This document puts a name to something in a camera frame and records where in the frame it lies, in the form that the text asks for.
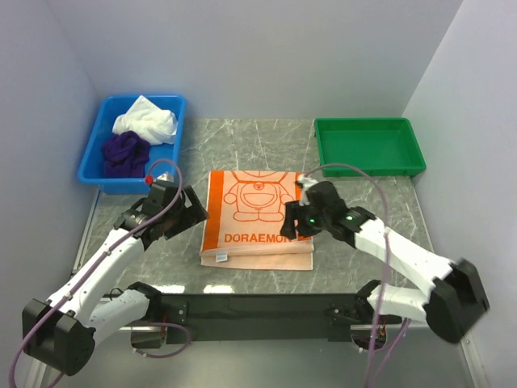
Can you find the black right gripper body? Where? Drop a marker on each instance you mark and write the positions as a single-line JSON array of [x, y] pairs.
[[309, 221]]

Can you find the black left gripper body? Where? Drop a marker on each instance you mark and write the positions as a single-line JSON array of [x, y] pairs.
[[182, 216]]

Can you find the orange Doraemon towel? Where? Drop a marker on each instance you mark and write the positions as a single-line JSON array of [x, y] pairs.
[[246, 212]]

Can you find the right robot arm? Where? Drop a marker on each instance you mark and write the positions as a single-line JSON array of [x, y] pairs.
[[449, 296]]

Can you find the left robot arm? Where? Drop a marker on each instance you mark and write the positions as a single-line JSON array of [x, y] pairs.
[[64, 330]]

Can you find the purple towel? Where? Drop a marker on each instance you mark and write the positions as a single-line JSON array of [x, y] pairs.
[[125, 156]]

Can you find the blue plastic bin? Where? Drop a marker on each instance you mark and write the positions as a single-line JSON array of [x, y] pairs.
[[90, 170]]

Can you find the white towel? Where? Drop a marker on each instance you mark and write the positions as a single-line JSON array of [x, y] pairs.
[[149, 122]]

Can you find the green plastic tray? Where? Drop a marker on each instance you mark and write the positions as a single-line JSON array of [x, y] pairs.
[[377, 146]]

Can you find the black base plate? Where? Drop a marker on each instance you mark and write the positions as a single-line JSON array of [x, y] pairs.
[[226, 317]]

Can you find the aluminium mounting rail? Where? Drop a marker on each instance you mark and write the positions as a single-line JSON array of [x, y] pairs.
[[419, 360]]

